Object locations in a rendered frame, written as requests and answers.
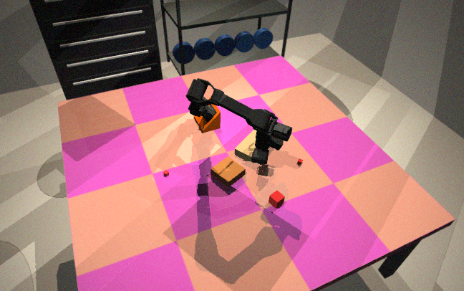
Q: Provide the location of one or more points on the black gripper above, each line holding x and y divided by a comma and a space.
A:
260, 153

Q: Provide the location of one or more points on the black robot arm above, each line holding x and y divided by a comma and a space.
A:
259, 119

